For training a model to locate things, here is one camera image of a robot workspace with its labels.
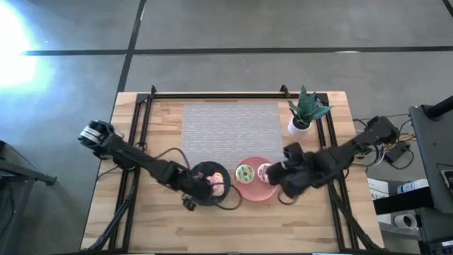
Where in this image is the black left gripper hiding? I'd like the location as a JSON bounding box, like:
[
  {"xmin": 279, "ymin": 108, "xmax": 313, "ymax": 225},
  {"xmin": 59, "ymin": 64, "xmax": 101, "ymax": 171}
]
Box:
[{"xmin": 178, "ymin": 171, "xmax": 225, "ymax": 204}]

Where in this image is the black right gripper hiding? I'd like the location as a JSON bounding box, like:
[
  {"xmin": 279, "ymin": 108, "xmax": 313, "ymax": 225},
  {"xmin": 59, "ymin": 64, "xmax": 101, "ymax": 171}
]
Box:
[{"xmin": 265, "ymin": 141, "xmax": 333, "ymax": 198}]

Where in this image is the large pink frosted donut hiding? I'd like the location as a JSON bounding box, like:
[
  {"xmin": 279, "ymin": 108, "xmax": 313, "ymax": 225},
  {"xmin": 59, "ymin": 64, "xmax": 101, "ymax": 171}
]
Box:
[{"xmin": 207, "ymin": 171, "xmax": 227, "ymax": 198}]

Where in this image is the small drizzled toy donut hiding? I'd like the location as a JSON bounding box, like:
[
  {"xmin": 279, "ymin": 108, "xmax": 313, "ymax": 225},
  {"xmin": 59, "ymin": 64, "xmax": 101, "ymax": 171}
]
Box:
[{"xmin": 256, "ymin": 163, "xmax": 273, "ymax": 184}]

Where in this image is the large green frosted donut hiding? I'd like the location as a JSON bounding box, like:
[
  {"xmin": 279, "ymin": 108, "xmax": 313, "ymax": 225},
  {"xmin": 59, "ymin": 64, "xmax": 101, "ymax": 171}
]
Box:
[{"xmin": 234, "ymin": 164, "xmax": 256, "ymax": 185}]

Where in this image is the black round plate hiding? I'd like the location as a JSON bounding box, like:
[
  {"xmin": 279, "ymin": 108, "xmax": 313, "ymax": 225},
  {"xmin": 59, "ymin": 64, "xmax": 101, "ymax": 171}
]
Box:
[{"xmin": 190, "ymin": 160, "xmax": 232, "ymax": 208}]

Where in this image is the pink round plate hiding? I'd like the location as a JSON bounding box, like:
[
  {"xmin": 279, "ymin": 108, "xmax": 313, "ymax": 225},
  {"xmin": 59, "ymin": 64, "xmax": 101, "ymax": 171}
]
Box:
[{"xmin": 232, "ymin": 156, "xmax": 280, "ymax": 203}]

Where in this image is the white plant pot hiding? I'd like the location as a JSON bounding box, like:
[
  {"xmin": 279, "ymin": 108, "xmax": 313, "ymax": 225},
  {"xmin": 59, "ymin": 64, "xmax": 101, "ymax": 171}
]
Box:
[{"xmin": 287, "ymin": 116, "xmax": 313, "ymax": 139}]

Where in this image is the grey woven placemat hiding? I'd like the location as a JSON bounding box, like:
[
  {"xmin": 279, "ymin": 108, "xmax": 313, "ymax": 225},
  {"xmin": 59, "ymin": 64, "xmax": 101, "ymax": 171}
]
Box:
[{"xmin": 180, "ymin": 102, "xmax": 285, "ymax": 171}]

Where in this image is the green snake plant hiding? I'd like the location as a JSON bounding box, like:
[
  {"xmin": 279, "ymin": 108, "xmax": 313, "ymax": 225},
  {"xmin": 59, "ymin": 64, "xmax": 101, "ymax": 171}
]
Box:
[{"xmin": 287, "ymin": 84, "xmax": 333, "ymax": 125}]

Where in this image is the white paper box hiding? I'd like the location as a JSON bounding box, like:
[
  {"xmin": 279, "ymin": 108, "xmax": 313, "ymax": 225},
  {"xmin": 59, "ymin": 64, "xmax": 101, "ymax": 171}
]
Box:
[{"xmin": 367, "ymin": 177, "xmax": 391, "ymax": 202}]

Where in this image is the black power adapter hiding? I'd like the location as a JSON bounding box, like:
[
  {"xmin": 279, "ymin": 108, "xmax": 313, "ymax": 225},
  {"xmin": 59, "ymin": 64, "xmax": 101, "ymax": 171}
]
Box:
[{"xmin": 384, "ymin": 142, "xmax": 412, "ymax": 164}]

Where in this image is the white plastic bottle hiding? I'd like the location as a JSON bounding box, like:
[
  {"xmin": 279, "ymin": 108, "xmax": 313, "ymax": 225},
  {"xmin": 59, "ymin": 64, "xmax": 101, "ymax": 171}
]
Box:
[{"xmin": 396, "ymin": 178, "xmax": 430, "ymax": 196}]

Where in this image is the white tape roll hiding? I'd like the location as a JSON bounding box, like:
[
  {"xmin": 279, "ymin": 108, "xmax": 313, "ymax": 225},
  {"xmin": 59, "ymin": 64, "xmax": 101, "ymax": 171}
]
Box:
[{"xmin": 394, "ymin": 212, "xmax": 419, "ymax": 231}]

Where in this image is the black side cart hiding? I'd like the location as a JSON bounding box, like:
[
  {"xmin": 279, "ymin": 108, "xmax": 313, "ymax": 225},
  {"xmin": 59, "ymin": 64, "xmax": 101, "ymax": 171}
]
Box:
[{"xmin": 373, "ymin": 94, "xmax": 453, "ymax": 255}]

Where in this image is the black floor stand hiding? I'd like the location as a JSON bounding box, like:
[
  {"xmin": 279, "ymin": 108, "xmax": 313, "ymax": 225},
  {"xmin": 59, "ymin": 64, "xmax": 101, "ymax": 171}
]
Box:
[{"xmin": 0, "ymin": 140, "xmax": 58, "ymax": 187}]

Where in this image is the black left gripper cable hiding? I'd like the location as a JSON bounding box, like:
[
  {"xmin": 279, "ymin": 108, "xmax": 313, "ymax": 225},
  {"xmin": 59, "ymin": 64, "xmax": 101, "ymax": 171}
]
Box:
[{"xmin": 211, "ymin": 183, "xmax": 244, "ymax": 211}]

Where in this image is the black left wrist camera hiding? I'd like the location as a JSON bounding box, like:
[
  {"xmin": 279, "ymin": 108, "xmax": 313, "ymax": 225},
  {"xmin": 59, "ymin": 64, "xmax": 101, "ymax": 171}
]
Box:
[{"xmin": 181, "ymin": 198, "xmax": 197, "ymax": 213}]

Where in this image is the black aluminium table frame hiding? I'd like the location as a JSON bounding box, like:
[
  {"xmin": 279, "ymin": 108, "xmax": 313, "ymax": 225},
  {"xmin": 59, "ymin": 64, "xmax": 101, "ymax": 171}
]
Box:
[{"xmin": 83, "ymin": 84, "xmax": 385, "ymax": 255}]

